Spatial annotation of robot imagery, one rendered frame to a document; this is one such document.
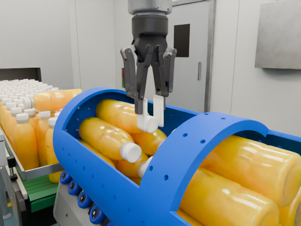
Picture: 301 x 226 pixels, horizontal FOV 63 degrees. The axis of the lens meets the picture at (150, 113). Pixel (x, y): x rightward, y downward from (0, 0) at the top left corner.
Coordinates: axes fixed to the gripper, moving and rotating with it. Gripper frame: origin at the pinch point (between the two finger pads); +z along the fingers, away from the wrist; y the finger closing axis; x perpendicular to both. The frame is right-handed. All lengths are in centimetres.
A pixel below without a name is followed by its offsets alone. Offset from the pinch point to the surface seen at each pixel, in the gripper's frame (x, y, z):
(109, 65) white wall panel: 480, 239, 13
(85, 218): 10.1, -12.9, 27.2
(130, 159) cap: -2.7, -7.2, 8.3
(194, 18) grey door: 258, 283, -69
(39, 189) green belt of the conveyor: 37, -18, 30
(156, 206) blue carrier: -21.2, -14.9, 5.9
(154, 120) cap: -0.4, 0.7, 1.8
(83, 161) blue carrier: 1.4, -15.5, 7.9
